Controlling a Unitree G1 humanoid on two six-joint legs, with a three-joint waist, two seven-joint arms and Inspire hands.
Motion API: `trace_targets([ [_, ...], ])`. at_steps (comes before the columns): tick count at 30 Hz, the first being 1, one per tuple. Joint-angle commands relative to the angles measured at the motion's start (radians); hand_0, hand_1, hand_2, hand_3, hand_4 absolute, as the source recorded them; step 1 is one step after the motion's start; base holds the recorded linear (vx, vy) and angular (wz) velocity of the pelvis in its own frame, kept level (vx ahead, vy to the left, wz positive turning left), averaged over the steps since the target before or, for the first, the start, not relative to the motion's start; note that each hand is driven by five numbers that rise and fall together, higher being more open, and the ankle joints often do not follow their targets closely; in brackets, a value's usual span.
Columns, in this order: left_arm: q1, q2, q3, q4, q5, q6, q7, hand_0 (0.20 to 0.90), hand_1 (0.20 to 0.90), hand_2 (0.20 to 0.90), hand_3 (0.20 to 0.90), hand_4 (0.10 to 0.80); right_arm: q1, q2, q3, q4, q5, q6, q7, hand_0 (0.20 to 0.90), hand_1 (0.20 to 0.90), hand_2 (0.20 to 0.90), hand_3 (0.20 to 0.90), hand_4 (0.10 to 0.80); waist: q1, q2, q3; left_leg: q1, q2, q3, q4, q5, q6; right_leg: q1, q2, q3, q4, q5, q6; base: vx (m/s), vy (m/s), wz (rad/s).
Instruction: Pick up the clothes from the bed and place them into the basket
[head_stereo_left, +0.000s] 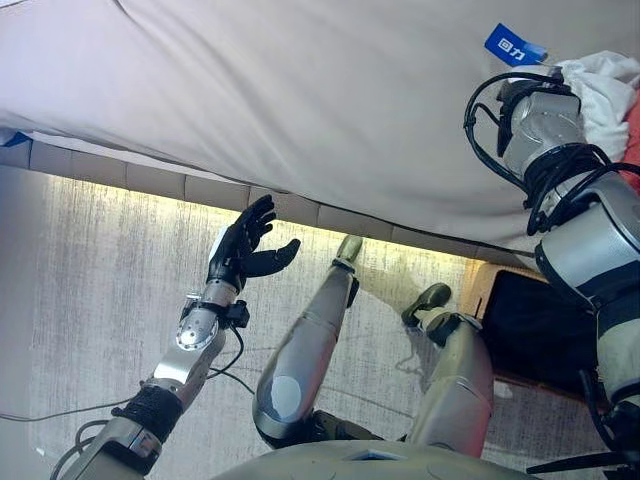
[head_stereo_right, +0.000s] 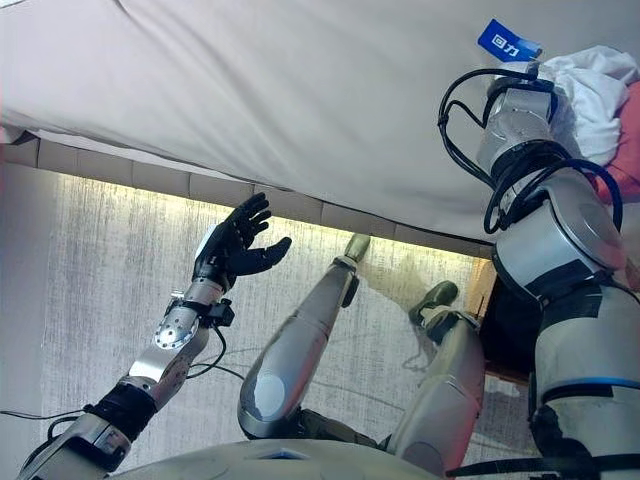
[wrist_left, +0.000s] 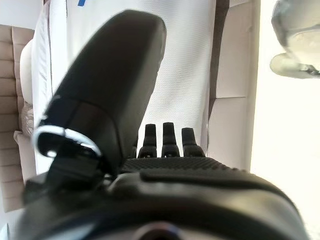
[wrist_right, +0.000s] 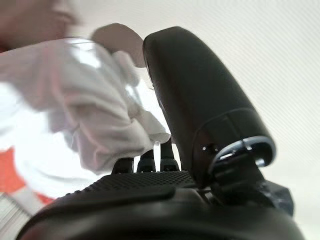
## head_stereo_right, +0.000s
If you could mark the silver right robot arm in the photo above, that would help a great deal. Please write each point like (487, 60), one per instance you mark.
(565, 240)

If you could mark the grey striped rug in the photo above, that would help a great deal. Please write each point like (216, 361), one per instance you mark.
(125, 280)

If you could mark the blue printed tag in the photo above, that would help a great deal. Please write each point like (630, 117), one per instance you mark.
(507, 42)

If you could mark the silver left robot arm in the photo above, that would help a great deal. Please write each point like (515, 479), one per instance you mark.
(165, 350)

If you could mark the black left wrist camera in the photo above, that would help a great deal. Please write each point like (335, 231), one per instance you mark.
(220, 314)

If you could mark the red cloth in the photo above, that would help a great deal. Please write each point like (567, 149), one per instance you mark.
(627, 140)

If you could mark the white cloth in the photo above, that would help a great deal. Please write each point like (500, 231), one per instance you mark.
(595, 95)

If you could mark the grey robot torso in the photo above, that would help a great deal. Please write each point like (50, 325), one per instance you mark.
(270, 462)

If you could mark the beige upholstered bed base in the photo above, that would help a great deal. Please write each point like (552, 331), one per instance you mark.
(150, 172)

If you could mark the brown basket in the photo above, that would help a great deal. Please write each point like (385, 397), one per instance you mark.
(505, 330)

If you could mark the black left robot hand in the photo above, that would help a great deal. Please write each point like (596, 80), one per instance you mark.
(230, 255)

